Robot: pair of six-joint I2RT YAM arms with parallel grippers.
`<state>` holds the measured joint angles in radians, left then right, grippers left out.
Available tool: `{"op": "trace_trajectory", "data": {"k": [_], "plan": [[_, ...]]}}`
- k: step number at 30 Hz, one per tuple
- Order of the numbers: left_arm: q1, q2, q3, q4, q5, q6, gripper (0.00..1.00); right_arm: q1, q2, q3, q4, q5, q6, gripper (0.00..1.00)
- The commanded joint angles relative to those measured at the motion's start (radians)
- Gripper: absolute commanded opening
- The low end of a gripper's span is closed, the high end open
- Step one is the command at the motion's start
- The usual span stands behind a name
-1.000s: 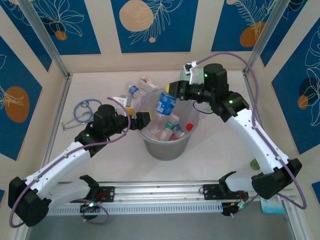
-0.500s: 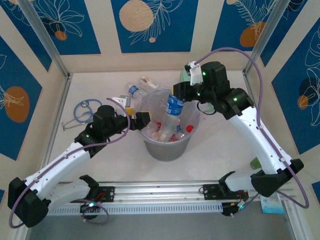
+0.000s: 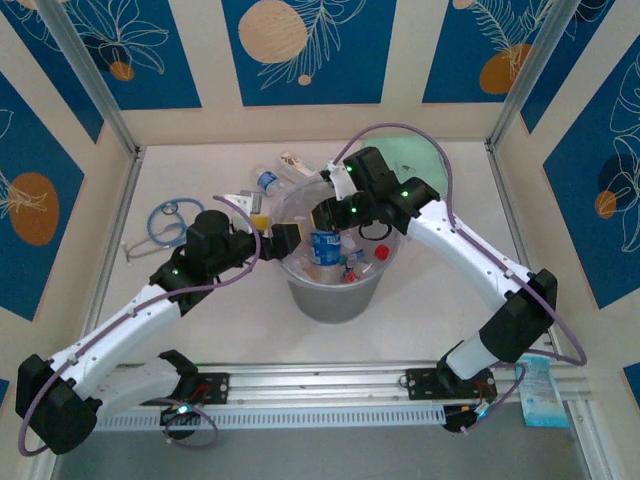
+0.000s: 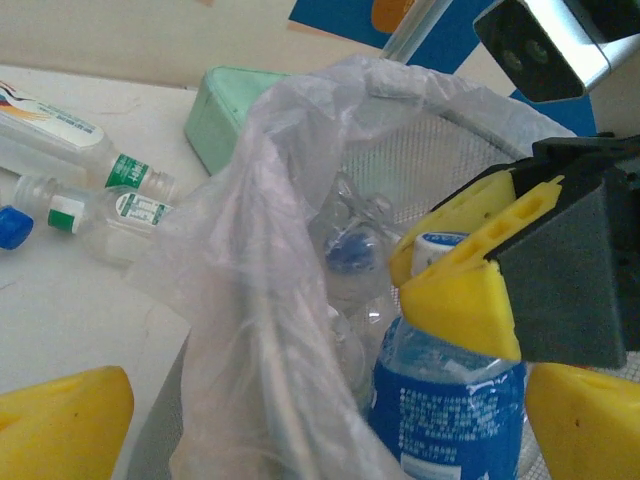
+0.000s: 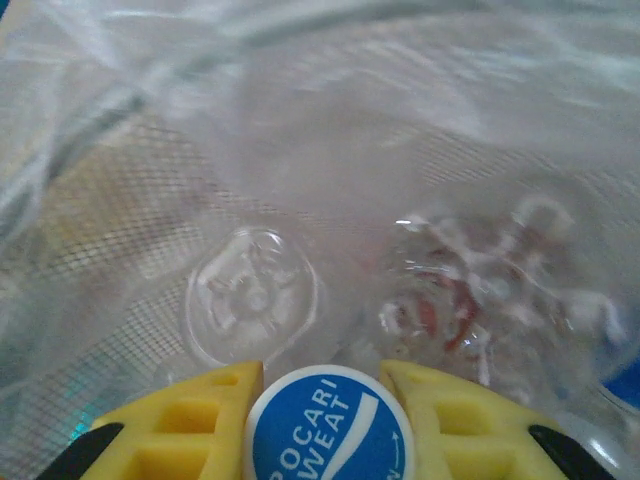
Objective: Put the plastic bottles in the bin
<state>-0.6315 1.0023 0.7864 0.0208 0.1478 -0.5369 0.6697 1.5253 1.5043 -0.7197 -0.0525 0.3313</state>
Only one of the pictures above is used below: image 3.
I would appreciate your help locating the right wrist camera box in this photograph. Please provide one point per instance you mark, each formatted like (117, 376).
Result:
(342, 182)

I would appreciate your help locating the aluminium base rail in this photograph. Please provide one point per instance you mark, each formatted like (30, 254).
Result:
(320, 387)

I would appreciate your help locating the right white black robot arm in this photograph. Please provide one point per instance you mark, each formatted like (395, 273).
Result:
(475, 260)

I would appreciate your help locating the large blue label bottle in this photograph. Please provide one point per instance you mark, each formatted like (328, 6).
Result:
(325, 247)

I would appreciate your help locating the light blue packet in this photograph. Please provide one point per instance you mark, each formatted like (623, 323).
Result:
(542, 405)

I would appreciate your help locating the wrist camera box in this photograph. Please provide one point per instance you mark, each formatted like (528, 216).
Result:
(342, 182)
(250, 202)

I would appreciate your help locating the grey round bin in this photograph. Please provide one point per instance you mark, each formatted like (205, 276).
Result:
(330, 305)

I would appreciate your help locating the blue red label bottle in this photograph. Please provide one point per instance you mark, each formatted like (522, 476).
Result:
(357, 260)

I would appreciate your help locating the blue stethoscope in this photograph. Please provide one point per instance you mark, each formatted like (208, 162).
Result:
(170, 207)

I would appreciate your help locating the black controller board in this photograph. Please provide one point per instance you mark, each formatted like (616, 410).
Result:
(180, 412)
(467, 415)

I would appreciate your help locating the aluminium table edge rail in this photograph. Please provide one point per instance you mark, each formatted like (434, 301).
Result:
(501, 180)
(117, 240)

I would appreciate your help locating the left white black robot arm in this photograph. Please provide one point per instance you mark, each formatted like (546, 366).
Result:
(125, 320)

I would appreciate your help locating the bin with clear liner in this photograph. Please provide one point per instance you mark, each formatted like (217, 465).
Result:
(295, 210)

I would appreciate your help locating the white bottle orange print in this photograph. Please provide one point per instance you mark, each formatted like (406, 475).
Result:
(295, 165)

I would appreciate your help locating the aluminium frame post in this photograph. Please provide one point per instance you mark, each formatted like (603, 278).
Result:
(85, 65)
(535, 65)

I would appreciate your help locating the small blue label bottle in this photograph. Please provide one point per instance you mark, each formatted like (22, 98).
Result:
(268, 181)

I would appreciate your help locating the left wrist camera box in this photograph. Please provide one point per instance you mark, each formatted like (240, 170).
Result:
(250, 202)

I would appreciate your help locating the mint green zip pouch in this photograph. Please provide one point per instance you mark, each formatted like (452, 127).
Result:
(425, 160)

